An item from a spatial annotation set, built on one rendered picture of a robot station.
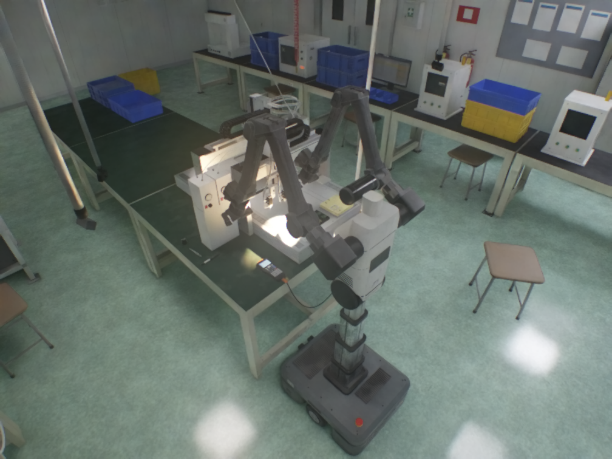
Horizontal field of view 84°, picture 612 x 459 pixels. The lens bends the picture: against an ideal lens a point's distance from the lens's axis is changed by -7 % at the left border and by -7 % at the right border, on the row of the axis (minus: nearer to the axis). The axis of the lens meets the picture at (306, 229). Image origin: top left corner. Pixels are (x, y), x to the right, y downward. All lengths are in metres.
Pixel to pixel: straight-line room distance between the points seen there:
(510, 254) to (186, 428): 2.53
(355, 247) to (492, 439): 1.71
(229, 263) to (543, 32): 4.69
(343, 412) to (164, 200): 1.92
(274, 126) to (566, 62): 4.71
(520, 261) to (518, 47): 3.37
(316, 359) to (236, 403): 0.59
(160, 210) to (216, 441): 1.57
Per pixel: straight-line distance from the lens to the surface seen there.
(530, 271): 2.99
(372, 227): 1.32
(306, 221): 1.31
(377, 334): 2.83
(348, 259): 1.25
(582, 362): 3.30
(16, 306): 3.00
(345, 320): 1.84
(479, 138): 4.06
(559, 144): 4.08
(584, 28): 5.51
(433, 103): 4.41
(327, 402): 2.24
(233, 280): 2.13
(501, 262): 2.95
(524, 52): 5.67
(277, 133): 1.24
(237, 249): 2.32
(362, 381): 2.31
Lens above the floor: 2.28
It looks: 39 degrees down
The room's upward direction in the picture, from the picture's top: straight up
